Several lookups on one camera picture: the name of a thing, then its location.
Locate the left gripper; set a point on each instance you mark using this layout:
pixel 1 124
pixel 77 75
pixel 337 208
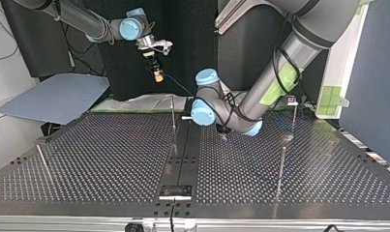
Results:
pixel 223 129

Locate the metal post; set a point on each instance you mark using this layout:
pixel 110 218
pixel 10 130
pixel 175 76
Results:
pixel 42 155
pixel 294 117
pixel 173 112
pixel 281 167

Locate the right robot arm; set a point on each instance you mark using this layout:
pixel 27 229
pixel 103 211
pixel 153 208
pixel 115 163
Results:
pixel 86 21

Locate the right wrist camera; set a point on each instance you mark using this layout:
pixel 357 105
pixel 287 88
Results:
pixel 158 44

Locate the connector holder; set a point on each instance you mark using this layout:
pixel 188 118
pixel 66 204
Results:
pixel 291 100

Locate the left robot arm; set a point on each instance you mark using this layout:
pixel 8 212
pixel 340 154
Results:
pixel 295 51

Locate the black panel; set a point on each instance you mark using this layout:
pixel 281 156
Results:
pixel 183 48

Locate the grey board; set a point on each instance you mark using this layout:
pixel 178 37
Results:
pixel 57 96

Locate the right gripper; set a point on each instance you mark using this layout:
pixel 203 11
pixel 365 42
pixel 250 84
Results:
pixel 154 63

